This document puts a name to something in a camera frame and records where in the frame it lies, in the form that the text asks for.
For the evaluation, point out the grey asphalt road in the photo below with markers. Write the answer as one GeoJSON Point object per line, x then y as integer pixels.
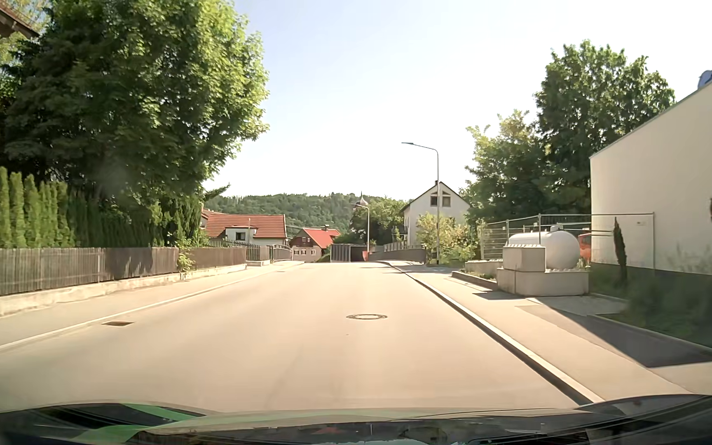
{"type": "Point", "coordinates": [306, 334]}

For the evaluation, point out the white gabled house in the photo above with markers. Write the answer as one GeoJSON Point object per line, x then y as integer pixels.
{"type": "Point", "coordinates": [433, 210]}

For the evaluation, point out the car's own bonnet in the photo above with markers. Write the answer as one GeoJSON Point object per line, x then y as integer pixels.
{"type": "Point", "coordinates": [356, 423]}

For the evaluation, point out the planted gravel bed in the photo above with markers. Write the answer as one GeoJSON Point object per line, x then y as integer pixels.
{"type": "Point", "coordinates": [677, 309]}

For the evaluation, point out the dark gate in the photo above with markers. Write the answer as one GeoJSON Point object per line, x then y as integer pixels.
{"type": "Point", "coordinates": [347, 252]}

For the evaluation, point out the white gas tank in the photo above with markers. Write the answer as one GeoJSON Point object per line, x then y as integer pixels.
{"type": "Point", "coordinates": [547, 253]}

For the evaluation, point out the tall conifer hedge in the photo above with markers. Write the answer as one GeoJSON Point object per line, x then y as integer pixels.
{"type": "Point", "coordinates": [16, 213]}

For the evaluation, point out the large green tree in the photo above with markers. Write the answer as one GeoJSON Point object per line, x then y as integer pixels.
{"type": "Point", "coordinates": [133, 92]}
{"type": "Point", "coordinates": [578, 123]}

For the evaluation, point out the grey pavement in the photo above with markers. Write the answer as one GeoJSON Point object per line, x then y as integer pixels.
{"type": "Point", "coordinates": [84, 309]}
{"type": "Point", "coordinates": [554, 334]}

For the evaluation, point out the bridge railing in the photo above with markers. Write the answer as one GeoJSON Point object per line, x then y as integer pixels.
{"type": "Point", "coordinates": [396, 252]}

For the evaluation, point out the wooded hill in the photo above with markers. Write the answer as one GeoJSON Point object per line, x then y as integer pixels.
{"type": "Point", "coordinates": [294, 207]}

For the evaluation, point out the yellow-green bush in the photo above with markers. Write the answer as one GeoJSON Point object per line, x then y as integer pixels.
{"type": "Point", "coordinates": [445, 238]}

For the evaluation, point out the short lamp post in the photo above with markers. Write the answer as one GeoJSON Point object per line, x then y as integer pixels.
{"type": "Point", "coordinates": [366, 222]}

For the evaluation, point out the white building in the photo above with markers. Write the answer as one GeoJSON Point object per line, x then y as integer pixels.
{"type": "Point", "coordinates": [677, 185]}

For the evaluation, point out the house with red roof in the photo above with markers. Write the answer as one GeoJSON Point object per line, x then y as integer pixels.
{"type": "Point", "coordinates": [248, 227]}

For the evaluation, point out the brown wooden fence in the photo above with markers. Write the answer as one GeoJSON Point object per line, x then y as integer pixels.
{"type": "Point", "coordinates": [53, 269]}

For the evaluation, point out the tall lamp post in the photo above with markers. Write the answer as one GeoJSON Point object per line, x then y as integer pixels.
{"type": "Point", "coordinates": [437, 204]}

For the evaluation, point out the small red-roofed house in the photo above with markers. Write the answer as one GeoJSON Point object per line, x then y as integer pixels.
{"type": "Point", "coordinates": [314, 242]}

